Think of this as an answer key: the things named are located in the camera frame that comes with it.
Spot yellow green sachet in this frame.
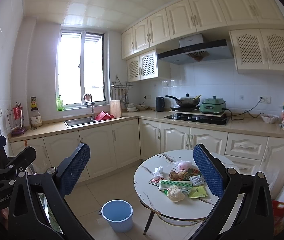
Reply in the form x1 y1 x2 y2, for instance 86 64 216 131
188 185 208 198

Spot silver foil packet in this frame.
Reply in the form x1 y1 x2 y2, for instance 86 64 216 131
189 175 205 187

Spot green gold snack wrapper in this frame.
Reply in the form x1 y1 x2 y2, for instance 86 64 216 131
169 168 201 181

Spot round rice cracker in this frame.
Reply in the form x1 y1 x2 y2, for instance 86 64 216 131
166 186 185 203

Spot red white pill blister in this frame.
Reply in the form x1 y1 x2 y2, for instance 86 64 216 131
149 177 165 187

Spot white tissue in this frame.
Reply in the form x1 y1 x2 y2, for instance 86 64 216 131
153 166 163 179

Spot green white tissue packet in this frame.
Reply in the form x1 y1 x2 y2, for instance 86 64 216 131
159 180 193 191

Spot steel kitchen sink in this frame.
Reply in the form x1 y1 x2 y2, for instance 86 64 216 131
64 117 98 127

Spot kitchen window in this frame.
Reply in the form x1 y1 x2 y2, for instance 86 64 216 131
56 29 108 109

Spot red cardboard box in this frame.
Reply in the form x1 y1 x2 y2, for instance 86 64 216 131
272 200 284 236

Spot round white marble table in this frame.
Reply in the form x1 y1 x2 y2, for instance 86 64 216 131
133 149 248 235

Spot large clear jar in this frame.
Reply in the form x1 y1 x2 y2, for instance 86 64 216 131
30 108 42 128

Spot light blue plastic bucket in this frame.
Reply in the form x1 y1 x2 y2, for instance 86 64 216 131
99 199 133 233

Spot yellow label sauce bottle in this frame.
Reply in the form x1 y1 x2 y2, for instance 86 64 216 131
30 96 38 111

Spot black gas stove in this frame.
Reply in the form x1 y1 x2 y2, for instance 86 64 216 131
165 106 230 125

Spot white bowl on counter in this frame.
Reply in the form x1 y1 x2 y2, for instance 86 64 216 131
260 113 279 124

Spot green dish soap bottle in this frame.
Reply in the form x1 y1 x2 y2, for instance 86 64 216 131
56 95 65 111

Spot lower cream cabinets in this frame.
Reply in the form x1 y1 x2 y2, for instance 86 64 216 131
10 118 284 197

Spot cream cabinets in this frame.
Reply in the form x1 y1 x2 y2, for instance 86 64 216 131
10 118 284 197
121 0 284 59

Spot green electric cooker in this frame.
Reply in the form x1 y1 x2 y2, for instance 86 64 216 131
199 95 226 114

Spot chrome faucet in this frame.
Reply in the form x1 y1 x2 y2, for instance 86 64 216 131
83 93 95 120

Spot black wok with lid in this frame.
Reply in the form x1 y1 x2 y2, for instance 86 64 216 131
165 93 201 107

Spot wooden cutting board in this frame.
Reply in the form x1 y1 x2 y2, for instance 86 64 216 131
109 100 122 118

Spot black electric kettle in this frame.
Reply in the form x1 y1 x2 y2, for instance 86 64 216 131
156 96 165 112

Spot stacked white bowls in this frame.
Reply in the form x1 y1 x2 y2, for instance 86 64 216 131
127 103 138 112

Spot right lattice cabinet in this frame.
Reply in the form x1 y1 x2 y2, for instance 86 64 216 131
229 29 284 75

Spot lattice cabinet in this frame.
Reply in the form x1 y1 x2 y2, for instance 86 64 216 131
229 29 284 75
127 49 171 82

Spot black range hood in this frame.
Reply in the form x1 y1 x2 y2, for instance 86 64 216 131
157 39 233 65

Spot left lattice cabinet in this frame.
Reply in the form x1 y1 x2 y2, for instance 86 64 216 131
127 49 171 82

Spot upper cream cabinets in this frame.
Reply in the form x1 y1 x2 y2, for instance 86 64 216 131
121 0 284 59

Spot wire utensil rack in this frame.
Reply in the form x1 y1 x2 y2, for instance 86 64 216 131
6 102 27 137

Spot black power cable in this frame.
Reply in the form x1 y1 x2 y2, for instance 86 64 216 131
224 96 265 121

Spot hanging utensil rail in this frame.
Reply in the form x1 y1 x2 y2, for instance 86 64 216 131
110 75 133 107

